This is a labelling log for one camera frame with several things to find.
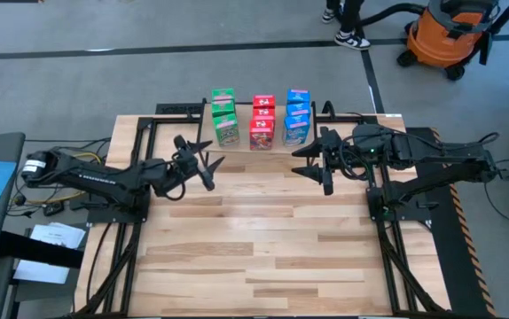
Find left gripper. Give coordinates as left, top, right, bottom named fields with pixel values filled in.
left=169, top=135, right=226, bottom=192

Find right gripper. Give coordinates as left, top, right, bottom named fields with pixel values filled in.
left=291, top=123, right=391, bottom=196

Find blue Rice Krispies cereal box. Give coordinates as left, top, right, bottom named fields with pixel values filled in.
left=286, top=88, right=312, bottom=105
left=286, top=102, right=312, bottom=119
left=281, top=114, right=312, bottom=148

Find green Apple Jacks cereal box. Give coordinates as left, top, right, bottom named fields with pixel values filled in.
left=211, top=99, right=237, bottom=119
left=212, top=113, right=241, bottom=148
left=211, top=88, right=237, bottom=105

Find red Froot Loops cereal box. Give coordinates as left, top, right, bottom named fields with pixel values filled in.
left=252, top=94, right=277, bottom=110
left=248, top=118, right=276, bottom=152
left=252, top=107, right=277, bottom=121

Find person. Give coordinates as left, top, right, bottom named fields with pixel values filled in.
left=321, top=0, right=372, bottom=51

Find small black power box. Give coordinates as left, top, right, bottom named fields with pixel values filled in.
left=43, top=201, right=66, bottom=217

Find white paper sheet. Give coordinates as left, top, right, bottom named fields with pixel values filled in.
left=12, top=258, right=72, bottom=285
left=29, top=222, right=87, bottom=250

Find black mat with hazard stripes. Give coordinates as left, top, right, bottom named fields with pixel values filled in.
left=404, top=127, right=498, bottom=318

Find orange shop vacuum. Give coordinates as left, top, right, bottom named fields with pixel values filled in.
left=395, top=0, right=509, bottom=82

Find black flat bar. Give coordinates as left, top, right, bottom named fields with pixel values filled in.
left=0, top=230, right=85, bottom=269

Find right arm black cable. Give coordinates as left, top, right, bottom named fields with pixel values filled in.
left=340, top=131, right=500, bottom=182

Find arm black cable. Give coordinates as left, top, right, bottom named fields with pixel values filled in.
left=159, top=145, right=189, bottom=202
left=340, top=131, right=500, bottom=182

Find wooden shelf black metal frame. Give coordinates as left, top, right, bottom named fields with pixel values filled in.
left=197, top=99, right=322, bottom=172

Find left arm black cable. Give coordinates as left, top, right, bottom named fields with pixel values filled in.
left=159, top=145, right=189, bottom=202

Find black aluminium frame rails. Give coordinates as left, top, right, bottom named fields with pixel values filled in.
left=74, top=115, right=205, bottom=318
left=314, top=113, right=450, bottom=318

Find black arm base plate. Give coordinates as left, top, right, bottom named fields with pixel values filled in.
left=86, top=188, right=153, bottom=225
left=366, top=185, right=441, bottom=222

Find yellow cable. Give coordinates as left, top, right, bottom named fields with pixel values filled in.
left=26, top=152, right=103, bottom=206

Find long black table cable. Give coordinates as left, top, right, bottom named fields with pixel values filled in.
left=85, top=222, right=114, bottom=307

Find black vacuum hose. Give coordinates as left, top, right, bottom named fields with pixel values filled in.
left=360, top=2, right=428, bottom=27

